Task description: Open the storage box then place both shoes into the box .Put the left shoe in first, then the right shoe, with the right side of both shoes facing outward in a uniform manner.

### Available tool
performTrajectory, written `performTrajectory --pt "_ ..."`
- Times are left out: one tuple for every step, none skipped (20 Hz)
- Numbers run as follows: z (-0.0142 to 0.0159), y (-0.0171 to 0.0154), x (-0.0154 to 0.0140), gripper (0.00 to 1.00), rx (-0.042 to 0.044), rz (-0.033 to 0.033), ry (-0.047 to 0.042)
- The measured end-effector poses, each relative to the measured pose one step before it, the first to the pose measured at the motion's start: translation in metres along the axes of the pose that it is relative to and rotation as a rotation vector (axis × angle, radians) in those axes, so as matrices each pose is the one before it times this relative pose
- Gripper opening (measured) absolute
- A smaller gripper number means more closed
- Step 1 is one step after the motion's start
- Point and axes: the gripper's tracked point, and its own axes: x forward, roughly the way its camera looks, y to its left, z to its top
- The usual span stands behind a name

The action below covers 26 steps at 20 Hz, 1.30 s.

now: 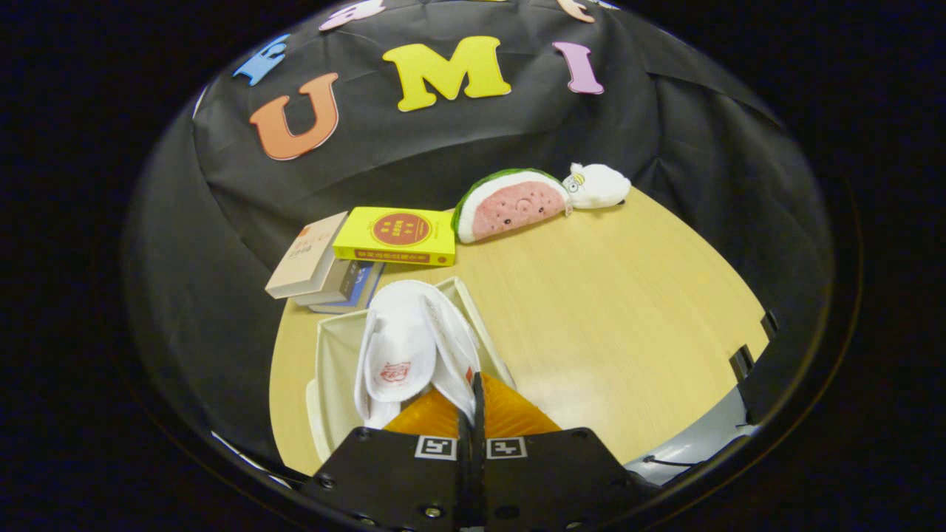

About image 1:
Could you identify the beige book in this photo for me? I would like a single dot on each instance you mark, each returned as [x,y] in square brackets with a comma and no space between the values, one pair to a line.
[303,258]

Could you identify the grey book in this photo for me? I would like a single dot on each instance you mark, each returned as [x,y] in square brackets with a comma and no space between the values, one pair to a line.
[336,284]

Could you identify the blue book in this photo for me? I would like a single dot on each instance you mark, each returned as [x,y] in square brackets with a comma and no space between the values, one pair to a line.
[366,284]

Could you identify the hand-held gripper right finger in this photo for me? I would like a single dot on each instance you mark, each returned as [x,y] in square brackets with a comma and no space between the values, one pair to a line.
[547,473]

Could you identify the black table clamp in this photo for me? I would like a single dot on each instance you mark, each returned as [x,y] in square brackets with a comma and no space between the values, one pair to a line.
[740,363]
[769,325]

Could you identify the cream storage box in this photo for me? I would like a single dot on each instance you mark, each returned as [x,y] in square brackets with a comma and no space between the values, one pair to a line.
[336,355]

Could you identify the black backdrop cloth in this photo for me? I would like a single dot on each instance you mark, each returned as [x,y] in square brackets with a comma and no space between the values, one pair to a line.
[443,140]

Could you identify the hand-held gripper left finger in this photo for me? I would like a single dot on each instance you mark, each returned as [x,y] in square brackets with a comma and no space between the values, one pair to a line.
[399,473]

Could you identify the yellow book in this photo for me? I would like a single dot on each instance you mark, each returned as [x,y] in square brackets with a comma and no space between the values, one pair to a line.
[399,229]

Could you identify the watermelon slice plush toy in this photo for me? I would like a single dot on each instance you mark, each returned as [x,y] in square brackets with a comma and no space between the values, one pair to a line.
[510,207]

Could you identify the white canvas shoe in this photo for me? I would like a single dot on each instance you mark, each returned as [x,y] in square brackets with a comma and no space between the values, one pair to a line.
[454,355]
[395,347]

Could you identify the white plush toy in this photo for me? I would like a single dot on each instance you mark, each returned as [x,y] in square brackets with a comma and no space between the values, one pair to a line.
[602,185]

